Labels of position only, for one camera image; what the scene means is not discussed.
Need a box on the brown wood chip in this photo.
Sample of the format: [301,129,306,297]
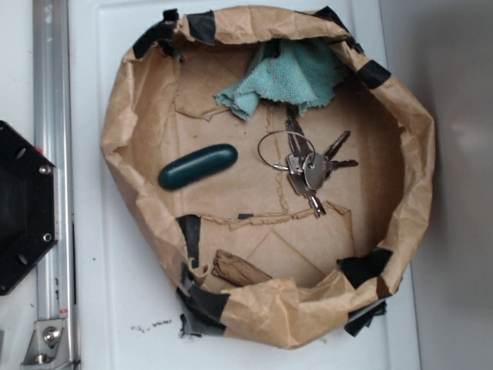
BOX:
[212,249,273,287]

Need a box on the brown paper bag tray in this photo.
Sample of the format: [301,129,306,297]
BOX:
[101,5,435,348]

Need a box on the dark green oblong capsule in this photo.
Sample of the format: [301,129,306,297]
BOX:
[158,143,239,190]

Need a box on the silver key bunch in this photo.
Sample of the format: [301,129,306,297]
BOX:
[285,106,359,217]

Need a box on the teal microfiber cloth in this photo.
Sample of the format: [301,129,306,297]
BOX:
[215,38,349,121]

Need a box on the white plastic board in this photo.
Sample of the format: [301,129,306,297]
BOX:
[69,1,421,369]

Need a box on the thin wire key ring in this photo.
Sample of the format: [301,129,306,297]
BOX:
[257,130,317,173]

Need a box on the aluminium extrusion rail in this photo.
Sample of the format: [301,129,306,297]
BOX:
[32,1,80,369]

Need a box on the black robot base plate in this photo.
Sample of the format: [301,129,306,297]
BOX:
[1,121,57,296]

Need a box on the metal corner bracket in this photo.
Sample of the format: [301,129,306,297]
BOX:
[20,318,70,369]

